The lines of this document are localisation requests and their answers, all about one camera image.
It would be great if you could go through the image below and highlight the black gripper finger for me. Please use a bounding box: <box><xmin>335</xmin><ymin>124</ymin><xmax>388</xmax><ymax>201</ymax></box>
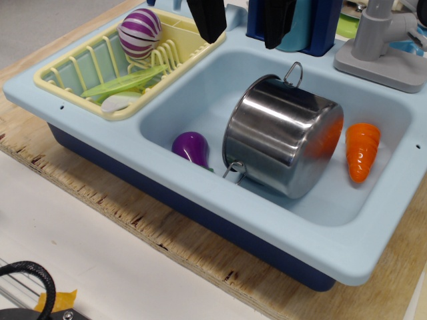
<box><xmin>187</xmin><ymin>0</ymin><xmax>227</xmax><ymax>43</ymax></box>
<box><xmin>264</xmin><ymin>0</ymin><xmax>296</xmax><ymax>49</ymax></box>

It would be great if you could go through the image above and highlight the stainless steel pot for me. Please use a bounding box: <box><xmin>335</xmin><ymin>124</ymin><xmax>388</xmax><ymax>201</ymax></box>
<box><xmin>222</xmin><ymin>62</ymin><xmax>344</xmax><ymax>199</ymax></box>

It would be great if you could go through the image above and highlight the light blue toy sink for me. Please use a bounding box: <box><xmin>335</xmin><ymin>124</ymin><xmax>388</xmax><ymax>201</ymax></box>
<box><xmin>3</xmin><ymin>7</ymin><xmax>426</xmax><ymax>291</ymax></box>

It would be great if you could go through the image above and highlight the teal toy cup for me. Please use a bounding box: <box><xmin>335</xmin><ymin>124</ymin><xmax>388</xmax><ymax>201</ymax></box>
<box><xmin>277</xmin><ymin>0</ymin><xmax>313</xmax><ymax>52</ymax></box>

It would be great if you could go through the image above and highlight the dark blue holder box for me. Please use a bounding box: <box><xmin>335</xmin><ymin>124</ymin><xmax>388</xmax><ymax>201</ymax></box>
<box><xmin>246</xmin><ymin>1</ymin><xmax>342</xmax><ymax>57</ymax></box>

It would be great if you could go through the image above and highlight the green toy plate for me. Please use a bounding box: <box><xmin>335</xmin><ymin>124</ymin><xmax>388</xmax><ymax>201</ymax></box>
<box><xmin>336</xmin><ymin>13</ymin><xmax>360</xmax><ymax>39</ymax></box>

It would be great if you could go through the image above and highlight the purple white striped toy onion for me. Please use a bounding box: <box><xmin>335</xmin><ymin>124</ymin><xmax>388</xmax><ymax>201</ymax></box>
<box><xmin>116</xmin><ymin>9</ymin><xmax>162</xmax><ymax>60</ymax></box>

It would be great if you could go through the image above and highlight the grey toy faucet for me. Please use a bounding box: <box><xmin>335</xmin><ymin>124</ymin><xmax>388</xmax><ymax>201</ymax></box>
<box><xmin>334</xmin><ymin>1</ymin><xmax>426</xmax><ymax>93</ymax></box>

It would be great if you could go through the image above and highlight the yellow dish rack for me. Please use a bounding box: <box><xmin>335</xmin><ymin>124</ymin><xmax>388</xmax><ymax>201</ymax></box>
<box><xmin>33</xmin><ymin>9</ymin><xmax>226</xmax><ymax>121</ymax></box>

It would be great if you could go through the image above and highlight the white toy vegetable piece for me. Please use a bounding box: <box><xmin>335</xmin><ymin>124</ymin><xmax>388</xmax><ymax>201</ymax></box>
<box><xmin>101</xmin><ymin>91</ymin><xmax>141</xmax><ymax>113</ymax></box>

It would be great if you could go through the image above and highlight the purple toy eggplant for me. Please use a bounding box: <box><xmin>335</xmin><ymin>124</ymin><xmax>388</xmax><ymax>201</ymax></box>
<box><xmin>171</xmin><ymin>131</ymin><xmax>214</xmax><ymax>172</ymax></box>

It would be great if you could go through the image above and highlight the orange toy carrot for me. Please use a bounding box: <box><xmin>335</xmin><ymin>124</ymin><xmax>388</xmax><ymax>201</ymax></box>
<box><xmin>346</xmin><ymin>123</ymin><xmax>381</xmax><ymax>183</ymax></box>

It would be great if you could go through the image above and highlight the wooden plywood board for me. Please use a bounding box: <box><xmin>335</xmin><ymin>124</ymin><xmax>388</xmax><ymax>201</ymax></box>
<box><xmin>0</xmin><ymin>0</ymin><xmax>427</xmax><ymax>320</ymax></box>

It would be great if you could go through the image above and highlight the yellow tape piece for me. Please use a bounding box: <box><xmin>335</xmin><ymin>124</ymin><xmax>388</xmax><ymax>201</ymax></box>
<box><xmin>34</xmin><ymin>289</ymin><xmax>77</xmax><ymax>313</ymax></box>

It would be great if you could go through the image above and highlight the black braided cable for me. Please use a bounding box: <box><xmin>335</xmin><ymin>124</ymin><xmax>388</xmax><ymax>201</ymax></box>
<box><xmin>0</xmin><ymin>261</ymin><xmax>57</xmax><ymax>320</ymax></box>

